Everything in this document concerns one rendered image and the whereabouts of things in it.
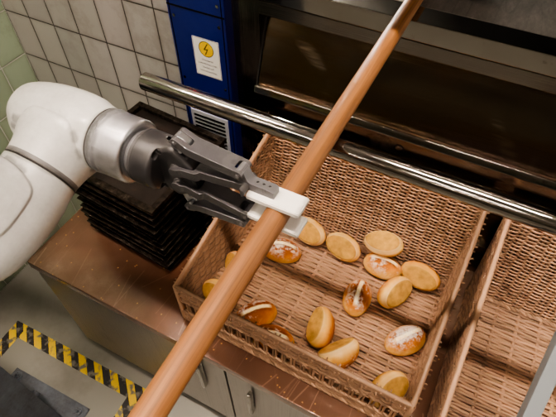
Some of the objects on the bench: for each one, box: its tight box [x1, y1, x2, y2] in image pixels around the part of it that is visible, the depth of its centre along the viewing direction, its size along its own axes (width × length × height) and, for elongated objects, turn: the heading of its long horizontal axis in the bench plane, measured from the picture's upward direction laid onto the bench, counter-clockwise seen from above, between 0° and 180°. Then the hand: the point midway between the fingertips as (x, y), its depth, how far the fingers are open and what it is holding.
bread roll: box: [299, 217, 326, 246], centre depth 127 cm, size 6×10×7 cm
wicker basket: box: [172, 133, 490, 417], centre depth 109 cm, size 49×56×28 cm
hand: (278, 208), depth 57 cm, fingers closed on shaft, 3 cm apart
